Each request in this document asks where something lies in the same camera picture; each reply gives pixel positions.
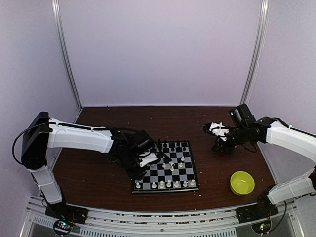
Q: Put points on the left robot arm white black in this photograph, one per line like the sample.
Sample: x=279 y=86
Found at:
x=30 y=146

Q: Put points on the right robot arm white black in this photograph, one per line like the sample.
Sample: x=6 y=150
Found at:
x=291 y=152

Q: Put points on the yellow-green bowl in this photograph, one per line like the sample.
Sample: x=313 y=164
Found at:
x=241 y=183

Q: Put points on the right aluminium frame post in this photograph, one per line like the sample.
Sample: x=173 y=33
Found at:
x=260 y=36

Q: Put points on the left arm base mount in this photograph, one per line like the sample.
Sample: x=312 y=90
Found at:
x=67 y=217

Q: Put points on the black white chessboard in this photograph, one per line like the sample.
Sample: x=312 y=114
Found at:
x=162 y=171

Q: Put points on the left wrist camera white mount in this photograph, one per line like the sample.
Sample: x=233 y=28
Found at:
x=150 y=157

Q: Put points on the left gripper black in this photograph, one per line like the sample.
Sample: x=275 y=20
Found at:
x=135 y=175

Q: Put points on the cluster white chess piece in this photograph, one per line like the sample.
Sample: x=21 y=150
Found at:
x=172 y=163

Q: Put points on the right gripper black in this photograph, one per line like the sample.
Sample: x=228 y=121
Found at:
x=223 y=147

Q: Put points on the aluminium frame post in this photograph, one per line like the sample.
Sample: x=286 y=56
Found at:
x=260 y=36
x=65 y=55

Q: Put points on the left aluminium frame post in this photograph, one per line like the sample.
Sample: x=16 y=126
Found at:
x=65 y=55

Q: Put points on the white king chess piece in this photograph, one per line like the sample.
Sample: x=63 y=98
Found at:
x=168 y=183

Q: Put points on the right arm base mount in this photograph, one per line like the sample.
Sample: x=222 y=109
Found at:
x=259 y=216

